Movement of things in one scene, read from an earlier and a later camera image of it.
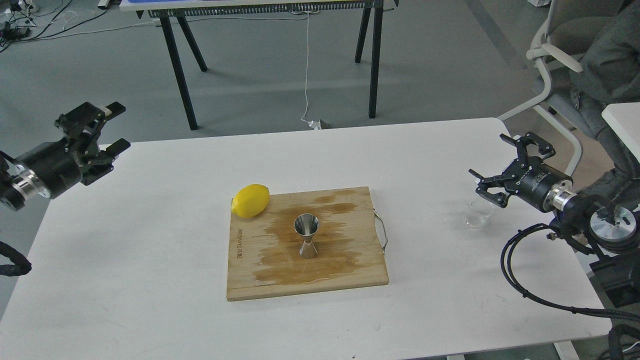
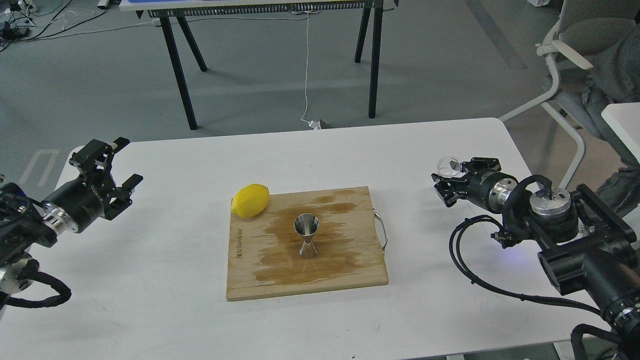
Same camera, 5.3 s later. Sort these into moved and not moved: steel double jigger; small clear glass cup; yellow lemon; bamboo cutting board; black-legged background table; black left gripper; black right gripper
Moved: black left gripper; small clear glass cup; black right gripper
Not moved: yellow lemon; black-legged background table; bamboo cutting board; steel double jigger
